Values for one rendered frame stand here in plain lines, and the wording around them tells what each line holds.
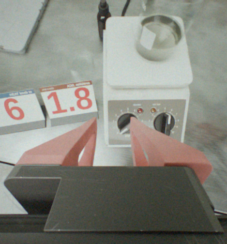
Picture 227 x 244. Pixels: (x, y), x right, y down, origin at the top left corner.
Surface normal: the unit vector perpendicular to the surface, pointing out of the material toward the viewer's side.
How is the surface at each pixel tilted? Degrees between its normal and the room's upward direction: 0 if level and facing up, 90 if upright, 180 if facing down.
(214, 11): 0
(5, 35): 0
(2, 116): 40
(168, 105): 30
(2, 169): 0
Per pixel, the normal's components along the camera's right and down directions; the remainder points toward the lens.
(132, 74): 0.00, -0.25
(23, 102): 0.11, 0.43
